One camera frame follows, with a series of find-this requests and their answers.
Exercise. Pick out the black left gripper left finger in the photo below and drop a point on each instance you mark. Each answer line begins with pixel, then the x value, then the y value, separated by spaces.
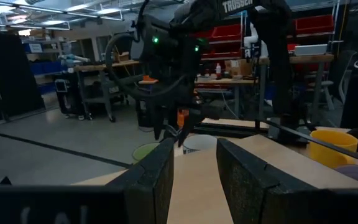
pixel 148 193

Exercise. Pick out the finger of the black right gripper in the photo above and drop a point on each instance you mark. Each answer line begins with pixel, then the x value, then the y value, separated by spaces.
pixel 191 124
pixel 159 121

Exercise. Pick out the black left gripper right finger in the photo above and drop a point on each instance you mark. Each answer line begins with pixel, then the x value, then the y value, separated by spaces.
pixel 244 193

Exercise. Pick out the white mug blue floral print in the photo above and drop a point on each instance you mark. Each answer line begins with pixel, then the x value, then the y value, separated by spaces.
pixel 199 143

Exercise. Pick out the green mug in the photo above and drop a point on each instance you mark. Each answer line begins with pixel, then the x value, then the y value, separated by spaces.
pixel 143 151

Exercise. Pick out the yellow mug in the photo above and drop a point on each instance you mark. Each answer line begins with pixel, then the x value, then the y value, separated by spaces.
pixel 328 158

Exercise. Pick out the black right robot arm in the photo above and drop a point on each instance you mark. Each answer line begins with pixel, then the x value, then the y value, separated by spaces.
pixel 275 62

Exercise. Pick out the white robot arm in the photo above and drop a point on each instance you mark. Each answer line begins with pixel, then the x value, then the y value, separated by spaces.
pixel 250 40

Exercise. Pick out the orange tray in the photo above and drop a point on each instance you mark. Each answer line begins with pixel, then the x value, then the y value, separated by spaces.
pixel 149 80

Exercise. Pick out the small cardboard box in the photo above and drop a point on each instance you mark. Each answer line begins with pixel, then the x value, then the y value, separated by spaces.
pixel 123 57

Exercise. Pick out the white bottle red cap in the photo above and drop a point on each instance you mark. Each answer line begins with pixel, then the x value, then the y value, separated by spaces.
pixel 218 70

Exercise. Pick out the red bin rack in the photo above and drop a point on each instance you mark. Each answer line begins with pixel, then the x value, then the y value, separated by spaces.
pixel 227 32

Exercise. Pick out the large cardboard box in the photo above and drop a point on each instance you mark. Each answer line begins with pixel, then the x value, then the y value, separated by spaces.
pixel 238 67

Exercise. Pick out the ceiling light fixture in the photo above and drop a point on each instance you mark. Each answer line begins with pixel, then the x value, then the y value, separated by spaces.
pixel 107 12
pixel 51 22

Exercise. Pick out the wooden workbench with box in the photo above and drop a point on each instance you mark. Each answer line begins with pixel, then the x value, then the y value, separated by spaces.
pixel 92 66

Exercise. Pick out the black cart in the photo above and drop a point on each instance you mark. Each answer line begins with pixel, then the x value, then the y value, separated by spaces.
pixel 70 99

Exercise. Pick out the blue bin shelf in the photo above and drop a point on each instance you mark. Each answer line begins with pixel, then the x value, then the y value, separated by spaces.
pixel 47 67

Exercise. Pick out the grey stool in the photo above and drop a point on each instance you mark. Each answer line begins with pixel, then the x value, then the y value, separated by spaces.
pixel 322 83

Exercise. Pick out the tall wooden workbench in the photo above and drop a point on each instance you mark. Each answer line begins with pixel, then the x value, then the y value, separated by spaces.
pixel 309 59

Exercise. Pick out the white flat box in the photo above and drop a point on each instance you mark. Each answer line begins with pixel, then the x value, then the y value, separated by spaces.
pixel 309 49

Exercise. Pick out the black curtain panel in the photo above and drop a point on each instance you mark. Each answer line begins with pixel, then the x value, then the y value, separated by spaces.
pixel 8 77

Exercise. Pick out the black aluminium table frame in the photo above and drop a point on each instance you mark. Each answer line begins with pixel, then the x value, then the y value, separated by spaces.
pixel 228 130

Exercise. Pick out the wooden shelf black metal frame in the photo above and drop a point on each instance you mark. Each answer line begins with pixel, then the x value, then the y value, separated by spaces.
pixel 291 165

